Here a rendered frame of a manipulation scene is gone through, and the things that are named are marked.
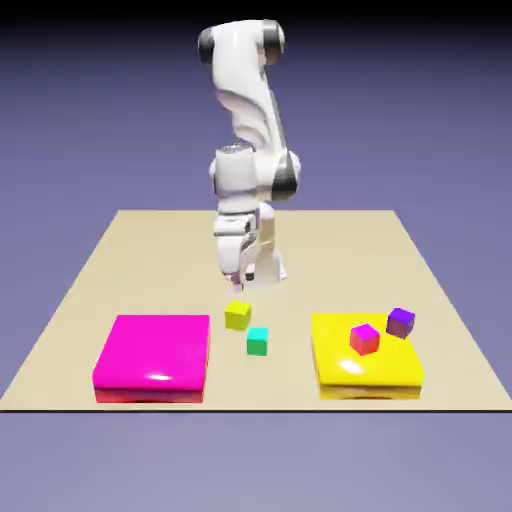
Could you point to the small red cube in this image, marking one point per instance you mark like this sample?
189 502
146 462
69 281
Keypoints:
364 340

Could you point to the small teal cube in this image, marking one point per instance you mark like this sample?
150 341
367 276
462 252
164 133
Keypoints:
257 342

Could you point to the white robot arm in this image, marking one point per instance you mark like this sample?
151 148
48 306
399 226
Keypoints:
248 120

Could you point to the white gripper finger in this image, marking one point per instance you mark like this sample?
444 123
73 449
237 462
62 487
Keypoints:
250 275
236 282

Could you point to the large yellow box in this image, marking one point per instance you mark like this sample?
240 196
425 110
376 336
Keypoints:
368 372

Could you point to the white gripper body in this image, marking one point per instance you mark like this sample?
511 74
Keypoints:
230 254

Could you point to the large pink box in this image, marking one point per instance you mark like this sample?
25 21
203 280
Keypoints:
154 356

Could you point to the small yellow cube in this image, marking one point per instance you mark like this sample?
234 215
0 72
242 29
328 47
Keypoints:
237 316

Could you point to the small purple cube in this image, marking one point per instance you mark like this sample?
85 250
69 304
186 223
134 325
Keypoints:
400 323

